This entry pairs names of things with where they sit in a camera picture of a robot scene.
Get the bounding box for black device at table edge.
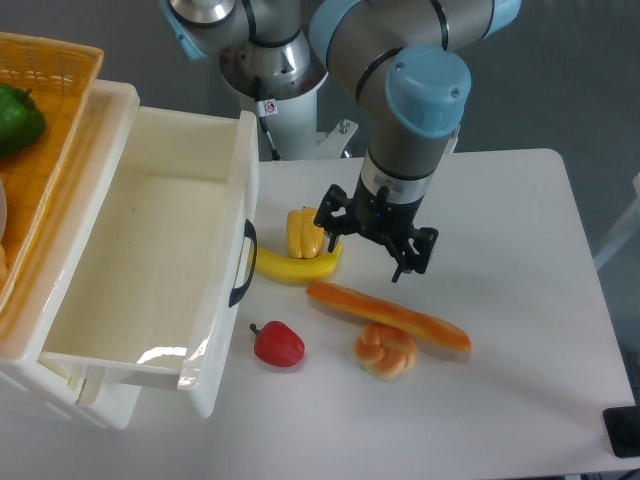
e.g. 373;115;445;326
603;406;639;458

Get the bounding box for yellow banana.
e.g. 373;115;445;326
250;243;343;284

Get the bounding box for green bell pepper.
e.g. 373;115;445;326
1;83;46;157

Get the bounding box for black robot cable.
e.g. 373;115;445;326
254;74;284;162

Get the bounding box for white plastic drawer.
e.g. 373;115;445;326
41;107;259;429

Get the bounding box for round knotted bread roll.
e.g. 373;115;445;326
353;323;418;381

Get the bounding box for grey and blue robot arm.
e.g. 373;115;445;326
160;1;521;274

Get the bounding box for orange woven basket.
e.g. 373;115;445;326
1;32;104;306

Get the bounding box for white plastic drawer cabinet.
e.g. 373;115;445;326
1;80;140;429

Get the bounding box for yellow bell pepper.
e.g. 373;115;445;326
286;207;324;259

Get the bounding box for long orange bread loaf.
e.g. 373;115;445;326
306;282;472;352

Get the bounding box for red bell pepper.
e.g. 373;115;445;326
249;321;305;368

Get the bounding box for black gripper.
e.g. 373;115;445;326
314;179;439;283

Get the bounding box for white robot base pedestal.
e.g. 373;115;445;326
219;29;359;162

